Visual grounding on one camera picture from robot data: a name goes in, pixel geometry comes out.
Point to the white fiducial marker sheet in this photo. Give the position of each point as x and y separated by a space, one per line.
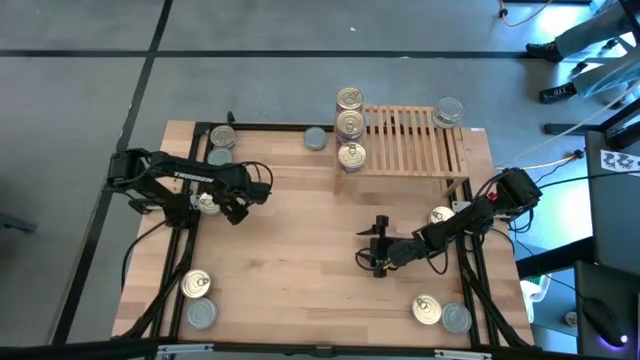
620 161

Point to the wooden slatted shelf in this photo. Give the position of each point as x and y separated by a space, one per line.
405 150

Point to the black floor tape strip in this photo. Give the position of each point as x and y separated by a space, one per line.
250 53
142 80

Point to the black computer mouse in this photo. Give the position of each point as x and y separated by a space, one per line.
602 320

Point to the white mounting bracket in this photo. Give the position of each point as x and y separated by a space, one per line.
460 205

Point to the small white round object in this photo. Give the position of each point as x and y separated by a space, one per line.
571 318

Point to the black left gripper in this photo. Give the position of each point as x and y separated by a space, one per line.
235 191

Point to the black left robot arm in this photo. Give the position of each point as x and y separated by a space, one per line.
195 172

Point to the black stand crossbar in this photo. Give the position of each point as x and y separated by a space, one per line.
75 350

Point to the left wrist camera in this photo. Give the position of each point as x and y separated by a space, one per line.
260 191

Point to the green-white label tin can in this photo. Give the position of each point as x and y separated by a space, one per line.
202 313
449 107
219 156
315 138
456 318
222 136

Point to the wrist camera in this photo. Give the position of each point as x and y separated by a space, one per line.
260 191
382 224

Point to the blue salmon tin can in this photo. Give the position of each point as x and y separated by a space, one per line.
196 283
206 205
441 215
352 155
426 309
349 98
350 123

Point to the grey furniture foot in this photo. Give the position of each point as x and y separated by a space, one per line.
17 223

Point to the grey desk top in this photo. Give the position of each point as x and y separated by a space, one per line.
615 225

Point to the black clamp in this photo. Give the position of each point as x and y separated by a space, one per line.
230 119

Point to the black desk frame bar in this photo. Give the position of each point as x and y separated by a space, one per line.
560 129
555 257

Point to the person's shoe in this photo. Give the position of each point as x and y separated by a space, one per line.
542 51
557 93

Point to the black aluminium table frame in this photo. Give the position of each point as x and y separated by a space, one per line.
270 126

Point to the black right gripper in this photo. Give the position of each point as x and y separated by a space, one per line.
392 250

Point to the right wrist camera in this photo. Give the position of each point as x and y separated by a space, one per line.
382 224

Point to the person's leg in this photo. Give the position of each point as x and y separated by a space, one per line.
590 32
605 80

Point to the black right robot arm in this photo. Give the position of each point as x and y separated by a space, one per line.
465 220

